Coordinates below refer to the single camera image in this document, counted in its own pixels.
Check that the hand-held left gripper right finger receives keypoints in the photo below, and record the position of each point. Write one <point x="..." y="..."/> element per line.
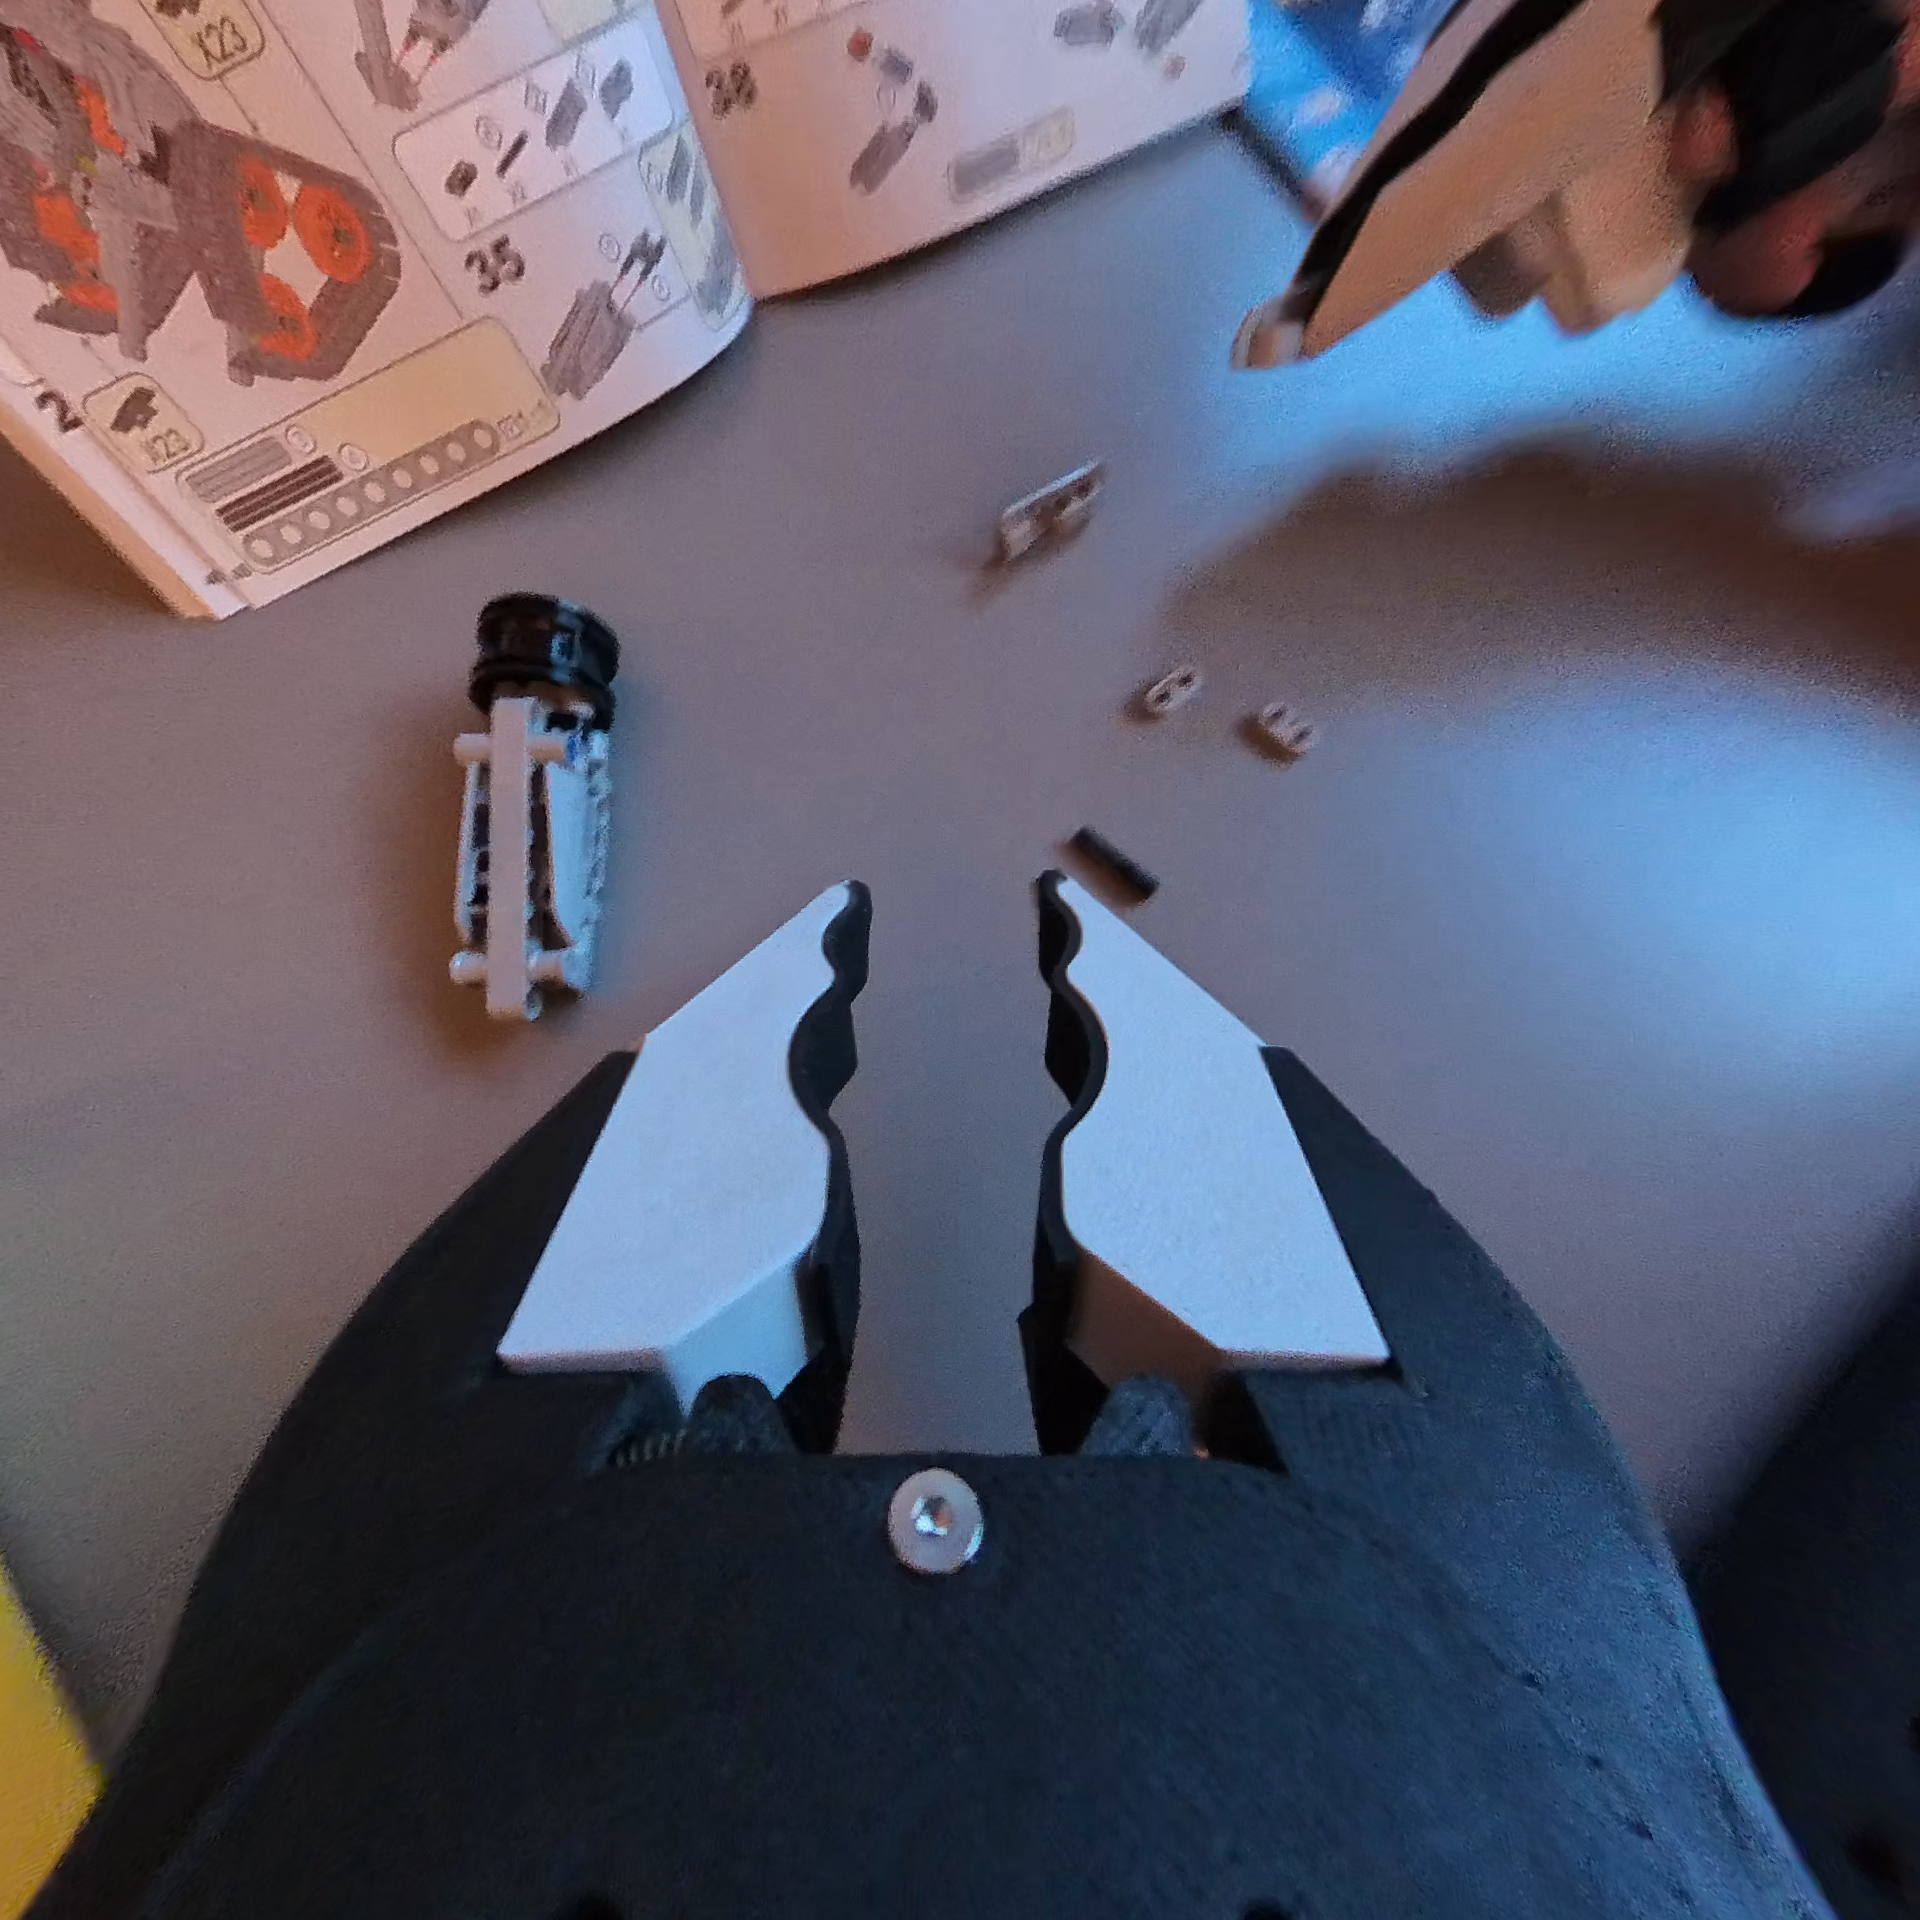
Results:
<point x="1201" y="1184"/>

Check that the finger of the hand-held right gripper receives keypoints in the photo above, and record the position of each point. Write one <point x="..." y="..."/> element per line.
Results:
<point x="1500" y="165"/>
<point x="1401" y="107"/>

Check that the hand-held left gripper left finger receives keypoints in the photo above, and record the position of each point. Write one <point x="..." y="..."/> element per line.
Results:
<point x="691" y="1184"/>

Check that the short black axle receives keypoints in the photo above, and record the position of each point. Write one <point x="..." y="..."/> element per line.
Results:
<point x="1109" y="863"/>

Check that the grey desk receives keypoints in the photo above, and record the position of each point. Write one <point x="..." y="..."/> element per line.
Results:
<point x="300" y="1202"/>

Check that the person's right hand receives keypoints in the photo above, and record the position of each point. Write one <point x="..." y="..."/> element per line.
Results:
<point x="1746" y="247"/>

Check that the blue booklet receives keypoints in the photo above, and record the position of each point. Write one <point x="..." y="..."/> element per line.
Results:
<point x="1299" y="76"/>

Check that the grey motor assembly black wheel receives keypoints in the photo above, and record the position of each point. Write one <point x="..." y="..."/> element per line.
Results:
<point x="523" y="839"/>

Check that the tiny grey two-hole connector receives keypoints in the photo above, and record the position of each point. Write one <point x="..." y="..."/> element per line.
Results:
<point x="1283" y="728"/>
<point x="1167" y="692"/>

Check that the grey three-hole brick beam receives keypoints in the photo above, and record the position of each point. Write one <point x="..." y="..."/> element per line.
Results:
<point x="1050" y="510"/>

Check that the white building instruction booklet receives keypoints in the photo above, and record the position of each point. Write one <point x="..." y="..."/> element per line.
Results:
<point x="451" y="376"/>

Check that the yellow box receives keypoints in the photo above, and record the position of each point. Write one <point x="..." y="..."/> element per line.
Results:
<point x="31" y="1756"/>

